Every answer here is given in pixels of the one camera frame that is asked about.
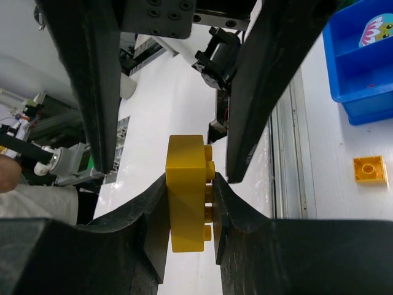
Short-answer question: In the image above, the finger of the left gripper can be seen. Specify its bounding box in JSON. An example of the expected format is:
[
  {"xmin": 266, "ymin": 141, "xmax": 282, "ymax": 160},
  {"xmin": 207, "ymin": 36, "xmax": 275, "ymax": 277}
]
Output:
[
  {"xmin": 226, "ymin": 1, "xmax": 338, "ymax": 184},
  {"xmin": 39, "ymin": 1, "xmax": 120, "ymax": 174}
]

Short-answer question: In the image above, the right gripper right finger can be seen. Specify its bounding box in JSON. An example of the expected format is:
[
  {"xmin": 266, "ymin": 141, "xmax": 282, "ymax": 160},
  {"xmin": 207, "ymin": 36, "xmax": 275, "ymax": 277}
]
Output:
[{"xmin": 212, "ymin": 174, "xmax": 392, "ymax": 294}]

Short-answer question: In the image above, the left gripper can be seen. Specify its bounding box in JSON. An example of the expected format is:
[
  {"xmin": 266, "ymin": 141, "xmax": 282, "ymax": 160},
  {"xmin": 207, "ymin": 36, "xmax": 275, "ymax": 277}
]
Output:
[{"xmin": 116, "ymin": 0, "xmax": 256, "ymax": 39}]

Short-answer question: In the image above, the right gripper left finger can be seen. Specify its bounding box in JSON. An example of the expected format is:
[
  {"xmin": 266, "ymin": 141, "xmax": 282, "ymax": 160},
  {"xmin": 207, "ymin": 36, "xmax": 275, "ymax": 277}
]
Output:
[{"xmin": 1, "ymin": 176, "xmax": 169, "ymax": 294}]

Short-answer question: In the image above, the teal flower print lego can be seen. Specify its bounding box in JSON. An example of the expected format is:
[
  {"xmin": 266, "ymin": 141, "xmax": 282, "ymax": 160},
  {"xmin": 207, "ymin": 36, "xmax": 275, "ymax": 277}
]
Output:
[{"xmin": 359, "ymin": 14, "xmax": 393, "ymax": 47}]

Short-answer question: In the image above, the yellow long lego brick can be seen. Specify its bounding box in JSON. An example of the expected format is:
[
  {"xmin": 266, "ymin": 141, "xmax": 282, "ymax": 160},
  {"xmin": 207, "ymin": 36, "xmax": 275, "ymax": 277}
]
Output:
[{"xmin": 165, "ymin": 135, "xmax": 216, "ymax": 253}]

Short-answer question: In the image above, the small orange lego plate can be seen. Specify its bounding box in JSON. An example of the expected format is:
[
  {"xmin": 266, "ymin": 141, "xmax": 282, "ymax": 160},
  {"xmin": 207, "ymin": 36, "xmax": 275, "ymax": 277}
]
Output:
[{"xmin": 352, "ymin": 155, "xmax": 388, "ymax": 185}]

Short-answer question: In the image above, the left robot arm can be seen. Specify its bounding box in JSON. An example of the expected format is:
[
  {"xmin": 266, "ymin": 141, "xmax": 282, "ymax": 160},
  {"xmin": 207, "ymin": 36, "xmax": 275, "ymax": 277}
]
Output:
[{"xmin": 36, "ymin": 1, "xmax": 340, "ymax": 183}]

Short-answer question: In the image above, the blue compartment tray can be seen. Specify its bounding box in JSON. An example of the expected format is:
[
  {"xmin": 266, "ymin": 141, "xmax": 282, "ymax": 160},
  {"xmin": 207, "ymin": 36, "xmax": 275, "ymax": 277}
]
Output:
[{"xmin": 323, "ymin": 1, "xmax": 392, "ymax": 125}]

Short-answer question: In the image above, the aluminium rail frame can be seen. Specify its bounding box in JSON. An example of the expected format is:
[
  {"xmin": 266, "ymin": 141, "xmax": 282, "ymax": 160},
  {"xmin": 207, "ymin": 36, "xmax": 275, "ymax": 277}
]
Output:
[{"xmin": 270, "ymin": 71, "xmax": 317, "ymax": 219}]

